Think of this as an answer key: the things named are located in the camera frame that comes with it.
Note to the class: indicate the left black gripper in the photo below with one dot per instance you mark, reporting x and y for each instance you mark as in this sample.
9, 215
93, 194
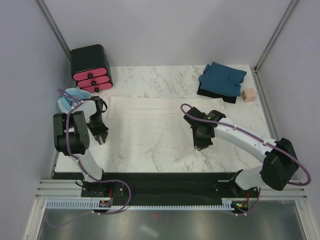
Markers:
102, 132

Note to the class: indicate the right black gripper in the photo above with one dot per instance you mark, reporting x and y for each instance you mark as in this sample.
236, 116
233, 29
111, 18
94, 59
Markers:
198, 144

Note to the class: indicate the white t shirt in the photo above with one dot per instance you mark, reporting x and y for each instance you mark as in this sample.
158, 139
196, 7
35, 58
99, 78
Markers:
152, 128

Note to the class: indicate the black pink drawer box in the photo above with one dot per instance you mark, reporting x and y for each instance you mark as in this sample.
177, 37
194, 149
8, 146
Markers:
90, 68

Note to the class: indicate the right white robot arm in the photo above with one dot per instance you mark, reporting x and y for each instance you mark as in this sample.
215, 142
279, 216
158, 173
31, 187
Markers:
276, 157

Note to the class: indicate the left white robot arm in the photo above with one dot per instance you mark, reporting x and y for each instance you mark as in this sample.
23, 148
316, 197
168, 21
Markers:
72, 132

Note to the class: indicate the folded teal t shirt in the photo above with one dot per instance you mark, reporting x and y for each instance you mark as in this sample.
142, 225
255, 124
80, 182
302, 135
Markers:
221, 79

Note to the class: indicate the small pink cube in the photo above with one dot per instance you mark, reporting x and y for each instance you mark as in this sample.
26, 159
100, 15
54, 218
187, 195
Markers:
249, 95

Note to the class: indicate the white slotted cable duct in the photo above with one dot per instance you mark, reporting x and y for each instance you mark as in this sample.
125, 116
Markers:
97, 204

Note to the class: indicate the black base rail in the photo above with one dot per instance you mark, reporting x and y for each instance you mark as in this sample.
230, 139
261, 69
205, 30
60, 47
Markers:
172, 188

